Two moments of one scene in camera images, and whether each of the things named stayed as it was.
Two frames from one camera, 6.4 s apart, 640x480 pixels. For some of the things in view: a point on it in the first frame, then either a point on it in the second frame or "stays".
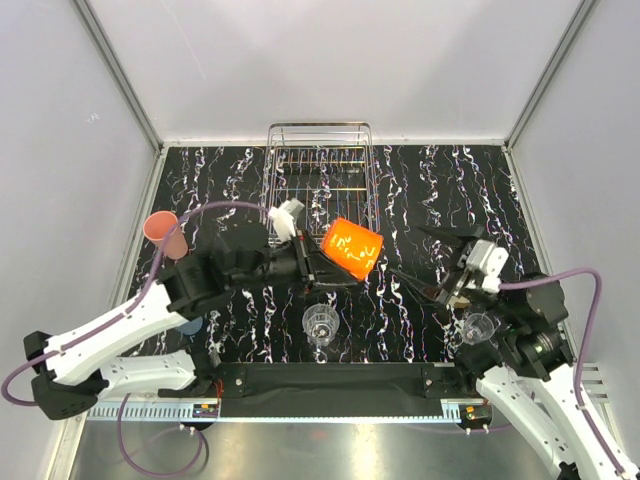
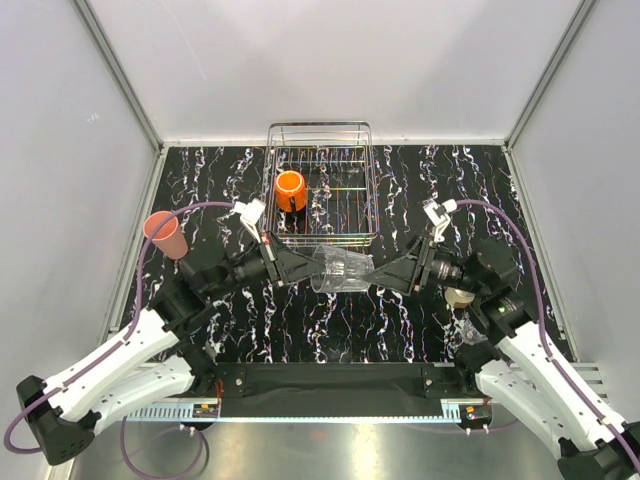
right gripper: (432, 292) -> (398, 274)
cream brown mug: (459, 302) stays
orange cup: (351, 247) -> (290, 184)
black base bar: (330, 390) stays
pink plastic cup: (157, 224) stays
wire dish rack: (327, 167) stays
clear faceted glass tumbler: (320, 324) -> (334, 269)
